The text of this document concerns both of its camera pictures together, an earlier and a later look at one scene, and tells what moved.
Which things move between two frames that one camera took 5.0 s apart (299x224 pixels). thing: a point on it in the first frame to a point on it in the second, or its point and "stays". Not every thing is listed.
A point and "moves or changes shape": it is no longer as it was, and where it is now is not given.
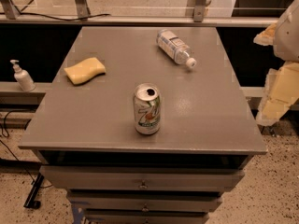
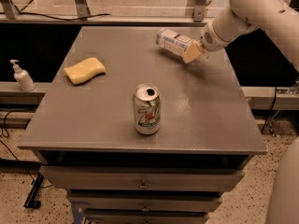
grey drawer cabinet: [84, 134] stays
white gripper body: [288, 37] to [209, 40]
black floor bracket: [30, 202] stays
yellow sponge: [85, 70] stays
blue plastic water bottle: [179, 51] moves or changes shape
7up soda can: [147, 108] stays
